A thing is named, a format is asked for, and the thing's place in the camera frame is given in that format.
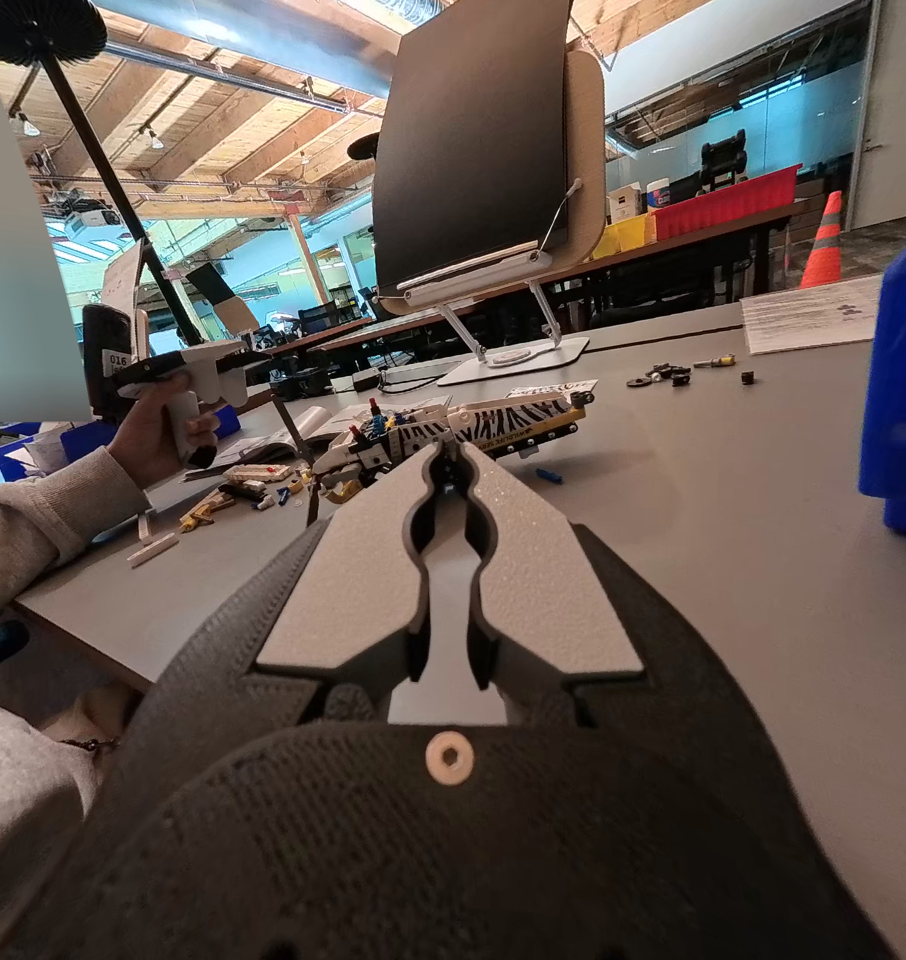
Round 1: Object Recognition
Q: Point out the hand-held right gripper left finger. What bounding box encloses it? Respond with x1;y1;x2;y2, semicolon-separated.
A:
255;441;448;684

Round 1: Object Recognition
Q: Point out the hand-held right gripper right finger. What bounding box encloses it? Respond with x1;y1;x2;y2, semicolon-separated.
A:
457;442;645;691

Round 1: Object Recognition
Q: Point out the lego instruction booklet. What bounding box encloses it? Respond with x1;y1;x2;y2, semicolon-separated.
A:
190;396;454;474

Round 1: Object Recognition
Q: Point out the lego plane model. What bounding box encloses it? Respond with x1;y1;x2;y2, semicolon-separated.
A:
273;388;598;528

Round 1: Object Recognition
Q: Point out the person's left forearm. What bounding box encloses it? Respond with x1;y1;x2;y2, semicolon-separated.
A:
0;446;154;639

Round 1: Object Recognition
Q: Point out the pile of loose lego pieces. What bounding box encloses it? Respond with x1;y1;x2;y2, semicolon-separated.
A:
250;466;311;511

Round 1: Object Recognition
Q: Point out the yellow and white lego assembly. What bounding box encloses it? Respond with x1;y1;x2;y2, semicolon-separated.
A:
179;495;236;535

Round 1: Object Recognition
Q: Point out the short white lego beam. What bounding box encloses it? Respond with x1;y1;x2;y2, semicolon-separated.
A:
128;532;180;567

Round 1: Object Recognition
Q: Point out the cluster of small dark lego pieces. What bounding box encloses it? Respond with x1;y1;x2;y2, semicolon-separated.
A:
624;352;760;390

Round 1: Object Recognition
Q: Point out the person's left hand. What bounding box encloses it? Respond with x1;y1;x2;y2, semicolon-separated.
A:
108;373;221;490

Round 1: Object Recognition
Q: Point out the blue storage crate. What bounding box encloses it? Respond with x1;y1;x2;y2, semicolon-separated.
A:
0;420;120;481

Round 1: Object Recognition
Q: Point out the zebra striped sticker sheet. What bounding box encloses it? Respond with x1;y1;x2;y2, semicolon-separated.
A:
507;379;598;400

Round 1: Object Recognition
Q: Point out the silver laptop stand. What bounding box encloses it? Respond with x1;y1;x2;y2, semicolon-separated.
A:
396;249;590;387

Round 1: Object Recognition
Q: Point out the black pole lamp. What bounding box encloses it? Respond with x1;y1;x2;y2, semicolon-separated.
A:
0;0;202;342

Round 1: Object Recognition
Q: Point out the black laptop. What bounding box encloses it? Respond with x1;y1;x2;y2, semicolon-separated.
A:
372;0;574;290

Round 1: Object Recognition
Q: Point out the yellow plastic bin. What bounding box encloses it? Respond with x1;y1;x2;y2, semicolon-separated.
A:
591;217;658;260

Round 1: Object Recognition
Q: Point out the printed paper sheet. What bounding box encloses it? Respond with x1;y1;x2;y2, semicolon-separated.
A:
739;273;883;356

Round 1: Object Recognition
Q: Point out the long wooden table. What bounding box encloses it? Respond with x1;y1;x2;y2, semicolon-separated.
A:
558;198;817;316

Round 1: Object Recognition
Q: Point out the blue plastic bin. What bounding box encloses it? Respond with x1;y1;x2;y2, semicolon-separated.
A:
858;221;906;537

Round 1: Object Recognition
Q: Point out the red plastic bin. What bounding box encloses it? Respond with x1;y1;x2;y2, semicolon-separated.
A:
651;163;802;241

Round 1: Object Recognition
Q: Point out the orange traffic cone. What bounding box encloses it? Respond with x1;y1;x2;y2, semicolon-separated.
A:
799;189;844;290

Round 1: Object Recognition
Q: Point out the black machine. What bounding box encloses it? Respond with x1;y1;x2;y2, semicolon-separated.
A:
699;129;748;189

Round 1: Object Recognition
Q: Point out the black braided cable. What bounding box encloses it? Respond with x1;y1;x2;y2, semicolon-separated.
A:
378;371;454;395

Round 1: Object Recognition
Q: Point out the white cable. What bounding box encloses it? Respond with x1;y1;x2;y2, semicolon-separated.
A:
539;178;583;252

